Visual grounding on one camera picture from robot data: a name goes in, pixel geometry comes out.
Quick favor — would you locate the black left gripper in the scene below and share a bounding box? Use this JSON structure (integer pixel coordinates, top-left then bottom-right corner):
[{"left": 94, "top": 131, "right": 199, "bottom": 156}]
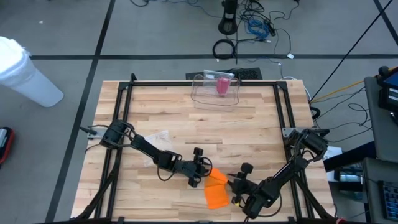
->
[{"left": 175, "top": 147, "right": 210, "bottom": 188}]

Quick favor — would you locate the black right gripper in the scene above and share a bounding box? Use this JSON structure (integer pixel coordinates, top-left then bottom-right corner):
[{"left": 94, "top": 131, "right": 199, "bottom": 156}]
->
[{"left": 228, "top": 162, "right": 258, "bottom": 208}]

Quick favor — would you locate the orange bandage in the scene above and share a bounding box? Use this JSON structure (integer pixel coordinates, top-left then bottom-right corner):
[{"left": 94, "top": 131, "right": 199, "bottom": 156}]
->
[{"left": 203, "top": 167, "right": 230, "bottom": 210}]

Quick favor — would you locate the clear bag with white label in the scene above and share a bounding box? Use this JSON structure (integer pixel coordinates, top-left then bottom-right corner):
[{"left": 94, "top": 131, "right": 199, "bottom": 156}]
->
[{"left": 143, "top": 129, "right": 172, "bottom": 167}]

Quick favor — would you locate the pink bandage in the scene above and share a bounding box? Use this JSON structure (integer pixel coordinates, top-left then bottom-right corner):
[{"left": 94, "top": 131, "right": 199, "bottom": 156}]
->
[{"left": 216, "top": 77, "right": 231, "bottom": 97}]

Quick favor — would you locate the clear plastic container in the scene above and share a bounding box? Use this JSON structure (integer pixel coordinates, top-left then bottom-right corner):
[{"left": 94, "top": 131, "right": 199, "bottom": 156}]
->
[{"left": 190, "top": 73, "right": 242, "bottom": 113}]

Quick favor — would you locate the white paper sheet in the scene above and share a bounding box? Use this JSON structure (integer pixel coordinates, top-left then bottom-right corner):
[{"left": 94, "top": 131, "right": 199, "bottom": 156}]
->
[{"left": 323, "top": 145, "right": 344, "bottom": 183}]

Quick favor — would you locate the black and silver device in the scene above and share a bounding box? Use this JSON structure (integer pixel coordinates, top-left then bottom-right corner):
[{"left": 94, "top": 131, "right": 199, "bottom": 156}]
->
[{"left": 334, "top": 164, "right": 365, "bottom": 192}]

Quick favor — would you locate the black keyboard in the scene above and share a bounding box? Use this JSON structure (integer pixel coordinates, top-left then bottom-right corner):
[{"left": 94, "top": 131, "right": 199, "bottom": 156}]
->
[{"left": 185, "top": 67, "right": 264, "bottom": 80}]

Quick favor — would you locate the dark blue panel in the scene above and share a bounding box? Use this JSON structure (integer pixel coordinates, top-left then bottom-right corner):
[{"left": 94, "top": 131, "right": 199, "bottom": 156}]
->
[{"left": 323, "top": 141, "right": 377, "bottom": 172}]

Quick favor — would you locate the grey cabinet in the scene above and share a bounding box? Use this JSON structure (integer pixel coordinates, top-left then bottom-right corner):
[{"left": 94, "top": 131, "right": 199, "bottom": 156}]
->
[
  {"left": 362, "top": 157, "right": 398, "bottom": 224},
  {"left": 363, "top": 76, "right": 398, "bottom": 164}
]

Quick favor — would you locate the black floor stand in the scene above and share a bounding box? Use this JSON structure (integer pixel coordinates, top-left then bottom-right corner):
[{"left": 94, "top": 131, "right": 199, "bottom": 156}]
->
[{"left": 217, "top": 0, "right": 239, "bottom": 35}]

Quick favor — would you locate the black keypad device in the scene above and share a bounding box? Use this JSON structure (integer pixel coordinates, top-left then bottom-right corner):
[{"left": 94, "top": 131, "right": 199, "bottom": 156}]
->
[{"left": 379, "top": 180, "right": 398, "bottom": 222}]

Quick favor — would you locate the black device with blue screen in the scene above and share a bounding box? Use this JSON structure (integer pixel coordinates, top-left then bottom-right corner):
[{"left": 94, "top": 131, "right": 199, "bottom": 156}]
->
[{"left": 377, "top": 65, "right": 398, "bottom": 114}]

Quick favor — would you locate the black slanted pole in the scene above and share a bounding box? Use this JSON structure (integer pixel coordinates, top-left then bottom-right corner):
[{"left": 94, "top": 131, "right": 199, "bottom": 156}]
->
[{"left": 310, "top": 0, "right": 395, "bottom": 102}]

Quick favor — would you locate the white trash bin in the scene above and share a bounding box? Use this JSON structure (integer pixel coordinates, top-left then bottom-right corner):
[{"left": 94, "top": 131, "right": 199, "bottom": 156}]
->
[{"left": 0, "top": 36, "right": 65, "bottom": 108}]

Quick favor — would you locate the red and black case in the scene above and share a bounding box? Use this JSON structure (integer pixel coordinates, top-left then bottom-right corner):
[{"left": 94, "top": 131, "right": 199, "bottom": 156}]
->
[{"left": 0, "top": 126, "right": 15, "bottom": 166}]

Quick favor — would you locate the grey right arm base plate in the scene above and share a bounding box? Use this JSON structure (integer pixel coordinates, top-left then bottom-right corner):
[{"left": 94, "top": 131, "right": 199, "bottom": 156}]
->
[{"left": 282, "top": 126, "right": 301, "bottom": 138}]

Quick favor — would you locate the grey left arm base plate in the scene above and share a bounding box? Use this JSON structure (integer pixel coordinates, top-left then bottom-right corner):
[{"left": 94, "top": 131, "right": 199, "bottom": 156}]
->
[{"left": 88, "top": 129, "right": 105, "bottom": 140}]

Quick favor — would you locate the black coiled cable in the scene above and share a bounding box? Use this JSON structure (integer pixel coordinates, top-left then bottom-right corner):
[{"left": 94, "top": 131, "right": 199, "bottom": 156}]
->
[{"left": 212, "top": 38, "right": 238, "bottom": 60}]

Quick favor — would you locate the yellow floor cable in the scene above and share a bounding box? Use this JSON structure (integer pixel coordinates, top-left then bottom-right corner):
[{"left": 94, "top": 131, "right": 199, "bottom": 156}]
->
[{"left": 309, "top": 67, "right": 398, "bottom": 104}]

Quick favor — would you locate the blue coiled cable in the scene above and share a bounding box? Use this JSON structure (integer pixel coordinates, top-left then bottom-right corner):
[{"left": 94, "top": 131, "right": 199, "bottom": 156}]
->
[{"left": 247, "top": 18, "right": 271, "bottom": 40}]

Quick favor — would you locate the black cable tangle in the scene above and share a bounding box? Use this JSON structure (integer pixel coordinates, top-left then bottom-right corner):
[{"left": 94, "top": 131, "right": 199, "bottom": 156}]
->
[{"left": 239, "top": 0, "right": 301, "bottom": 60}]

